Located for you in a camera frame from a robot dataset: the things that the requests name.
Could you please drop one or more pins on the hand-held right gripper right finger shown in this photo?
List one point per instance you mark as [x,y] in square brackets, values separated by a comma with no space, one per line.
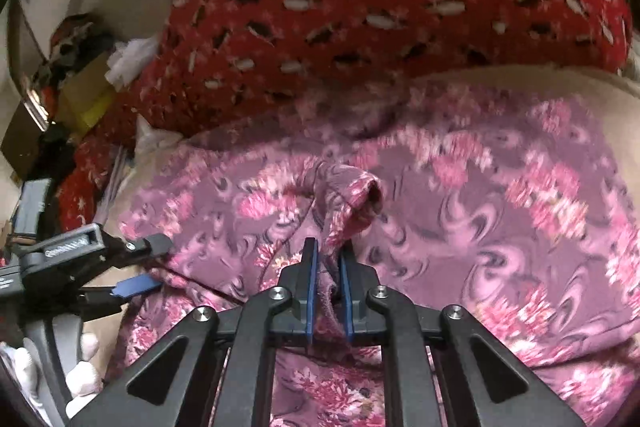
[347,302]

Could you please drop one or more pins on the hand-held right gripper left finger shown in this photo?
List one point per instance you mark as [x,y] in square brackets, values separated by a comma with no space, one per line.
[310,292]

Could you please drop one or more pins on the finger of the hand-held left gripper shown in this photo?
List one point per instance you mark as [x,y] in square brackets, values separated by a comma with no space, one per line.
[135,284]
[150,247]

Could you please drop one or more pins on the pink floral garment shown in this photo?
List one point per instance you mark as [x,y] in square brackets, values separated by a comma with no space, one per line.
[450,232]

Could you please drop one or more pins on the person's left hand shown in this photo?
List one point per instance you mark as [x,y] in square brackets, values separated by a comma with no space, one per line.
[85,372]

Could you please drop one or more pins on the cardboard box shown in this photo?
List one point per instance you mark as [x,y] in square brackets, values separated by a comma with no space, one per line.
[82,93]

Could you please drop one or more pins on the red and black cloth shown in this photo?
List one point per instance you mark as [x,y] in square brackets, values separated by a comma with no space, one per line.
[72,39]

